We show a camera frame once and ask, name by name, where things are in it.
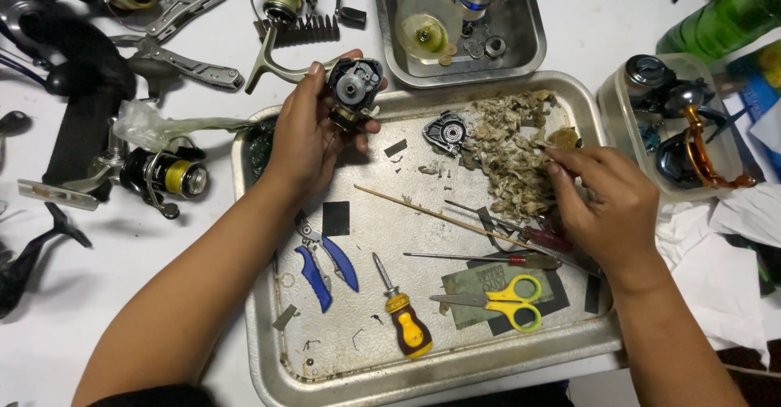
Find black reel handle arm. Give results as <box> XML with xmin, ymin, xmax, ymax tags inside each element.
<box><xmin>0</xmin><ymin>202</ymin><xmax>94</xmax><ymax>320</ymax></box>

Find person's right hand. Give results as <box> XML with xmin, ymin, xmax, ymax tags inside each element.
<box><xmin>543</xmin><ymin>144</ymin><xmax>663</xmax><ymax>280</ymax></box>

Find black square patch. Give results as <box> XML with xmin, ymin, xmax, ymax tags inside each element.
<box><xmin>321</xmin><ymin>201</ymin><xmax>351</xmax><ymax>238</ymax></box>

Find grey fishing reel body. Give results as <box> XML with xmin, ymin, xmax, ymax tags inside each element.
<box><xmin>245</xmin><ymin>25</ymin><xmax>386</xmax><ymax>133</ymax></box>

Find clear crumpled plastic bag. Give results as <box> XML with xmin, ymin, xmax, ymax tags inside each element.
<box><xmin>112</xmin><ymin>98</ymin><xmax>258</xmax><ymax>153</ymax></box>

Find black spinning reel yellow line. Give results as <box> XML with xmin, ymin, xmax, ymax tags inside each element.
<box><xmin>17</xmin><ymin>143</ymin><xmax>210</xmax><ymax>220</ymax></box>

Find yellow and red stubby screwdriver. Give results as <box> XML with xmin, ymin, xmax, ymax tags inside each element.
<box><xmin>372</xmin><ymin>252</ymin><xmax>434</xmax><ymax>359</ymax></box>

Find black toothed comb part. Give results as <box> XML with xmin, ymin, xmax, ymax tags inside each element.
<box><xmin>253</xmin><ymin>14</ymin><xmax>341</xmax><ymax>48</ymax></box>

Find small metal tray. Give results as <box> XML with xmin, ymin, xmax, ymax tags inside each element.
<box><xmin>370</xmin><ymin>0</ymin><xmax>548</xmax><ymax>89</ymax></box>

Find white crumpled cloth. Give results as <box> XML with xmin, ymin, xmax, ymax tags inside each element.
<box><xmin>655</xmin><ymin>181</ymin><xmax>781</xmax><ymax>366</ymax></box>

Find black reel with orange handle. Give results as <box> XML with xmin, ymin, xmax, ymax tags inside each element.
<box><xmin>654</xmin><ymin>82</ymin><xmax>758</xmax><ymax>190</ymax></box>

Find green sandpaper sheet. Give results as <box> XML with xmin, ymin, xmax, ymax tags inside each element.
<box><xmin>440</xmin><ymin>254</ymin><xmax>571</xmax><ymax>336</ymax></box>

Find green bottle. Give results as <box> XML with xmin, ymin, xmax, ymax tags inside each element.
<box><xmin>655</xmin><ymin>0</ymin><xmax>781</xmax><ymax>64</ymax></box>

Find silver folding multitool pliers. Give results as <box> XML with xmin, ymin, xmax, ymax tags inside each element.
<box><xmin>110</xmin><ymin>0</ymin><xmax>245</xmax><ymax>94</ymax></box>

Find thin red-handled screwdriver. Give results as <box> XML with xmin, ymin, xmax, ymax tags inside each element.
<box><xmin>403</xmin><ymin>251</ymin><xmax>563</xmax><ymax>271</ymax></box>
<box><xmin>444</xmin><ymin>199</ymin><xmax>575</xmax><ymax>253</ymax></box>

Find large metal tray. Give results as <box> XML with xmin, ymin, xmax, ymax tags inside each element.
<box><xmin>231</xmin><ymin>71</ymin><xmax>624</xmax><ymax>407</ymax></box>

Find yellow-handled scissors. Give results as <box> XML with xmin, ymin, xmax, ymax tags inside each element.
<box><xmin>429</xmin><ymin>274</ymin><xmax>544</xmax><ymax>334</ymax></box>

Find blue-handled pliers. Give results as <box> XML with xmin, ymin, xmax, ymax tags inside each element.
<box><xmin>293</xmin><ymin>210</ymin><xmax>361</xmax><ymax>314</ymax></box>

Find blue packet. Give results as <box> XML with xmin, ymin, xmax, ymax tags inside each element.
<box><xmin>725</xmin><ymin>39</ymin><xmax>781</xmax><ymax>183</ymax></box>

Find thin wooden stick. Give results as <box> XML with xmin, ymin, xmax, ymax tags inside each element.
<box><xmin>354</xmin><ymin>184</ymin><xmax>533</xmax><ymax>253</ymax></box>

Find large black reel body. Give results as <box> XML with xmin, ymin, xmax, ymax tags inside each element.
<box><xmin>0</xmin><ymin>0</ymin><xmax>139</xmax><ymax>189</ymax></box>

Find clear plastic container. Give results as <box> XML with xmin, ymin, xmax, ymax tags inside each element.
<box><xmin>596</xmin><ymin>53</ymin><xmax>759</xmax><ymax>201</ymax></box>

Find dark metal spool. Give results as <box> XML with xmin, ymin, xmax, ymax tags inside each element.
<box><xmin>625</xmin><ymin>54</ymin><xmax>677</xmax><ymax>100</ymax></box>

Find long black strip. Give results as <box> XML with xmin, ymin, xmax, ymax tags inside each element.
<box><xmin>584</xmin><ymin>273</ymin><xmax>602</xmax><ymax>315</ymax></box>

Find person's left hand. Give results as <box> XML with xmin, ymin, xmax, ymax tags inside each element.
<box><xmin>264</xmin><ymin>48</ymin><xmax>388</xmax><ymax>198</ymax></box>

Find black reel side cover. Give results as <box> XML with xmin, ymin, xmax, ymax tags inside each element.
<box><xmin>422</xmin><ymin>111</ymin><xmax>469</xmax><ymax>157</ymax></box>

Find small grey strip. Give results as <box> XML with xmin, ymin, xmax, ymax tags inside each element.
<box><xmin>272</xmin><ymin>304</ymin><xmax>299</xmax><ymax>332</ymax></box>

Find pile of dirty cotton wads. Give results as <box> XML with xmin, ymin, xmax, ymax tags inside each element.
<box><xmin>462</xmin><ymin>90</ymin><xmax>582</xmax><ymax>222</ymax></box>

